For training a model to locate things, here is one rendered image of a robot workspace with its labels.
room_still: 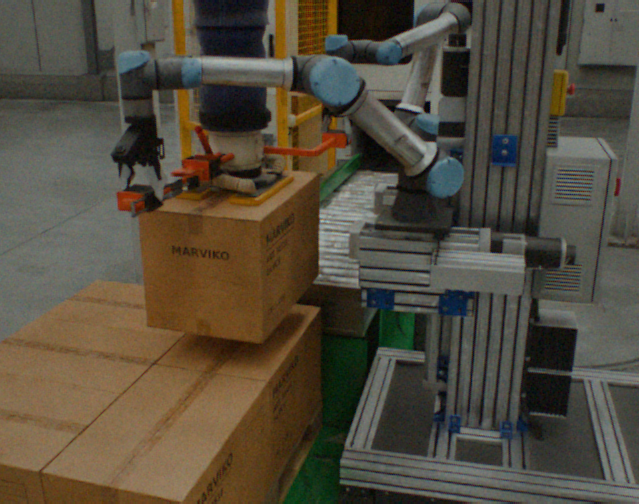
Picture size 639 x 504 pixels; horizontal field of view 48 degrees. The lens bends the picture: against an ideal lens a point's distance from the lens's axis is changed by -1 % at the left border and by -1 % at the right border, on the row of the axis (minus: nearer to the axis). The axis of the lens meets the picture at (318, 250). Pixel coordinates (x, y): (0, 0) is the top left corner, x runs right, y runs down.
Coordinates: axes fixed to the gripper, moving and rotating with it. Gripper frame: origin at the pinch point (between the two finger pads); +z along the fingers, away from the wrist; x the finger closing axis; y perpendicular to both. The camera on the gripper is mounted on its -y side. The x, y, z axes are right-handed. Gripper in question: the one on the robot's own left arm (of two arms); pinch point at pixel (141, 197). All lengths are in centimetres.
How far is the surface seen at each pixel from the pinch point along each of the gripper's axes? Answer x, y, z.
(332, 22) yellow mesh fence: 44, 325, -30
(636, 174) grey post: -162, 380, 73
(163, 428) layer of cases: -2, -3, 66
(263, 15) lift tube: -11, 59, -42
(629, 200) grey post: -160, 380, 92
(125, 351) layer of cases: 33, 35, 66
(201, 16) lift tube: 5, 51, -42
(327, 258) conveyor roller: -5, 145, 68
